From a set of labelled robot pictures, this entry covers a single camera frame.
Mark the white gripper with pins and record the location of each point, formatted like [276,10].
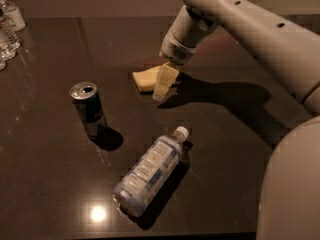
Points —
[175,50]

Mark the yellow sponge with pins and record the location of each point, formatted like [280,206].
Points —
[145,80]

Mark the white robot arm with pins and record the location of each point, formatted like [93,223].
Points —
[289,206]

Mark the blue silver energy drink can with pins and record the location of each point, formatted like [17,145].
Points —
[86,100]

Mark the lying plastic water bottle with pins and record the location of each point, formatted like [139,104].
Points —
[141,184]

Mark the clear ribbed water bottle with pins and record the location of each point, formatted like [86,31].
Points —
[9,42]

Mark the white label bottle, back left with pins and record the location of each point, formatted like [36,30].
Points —
[13,15]

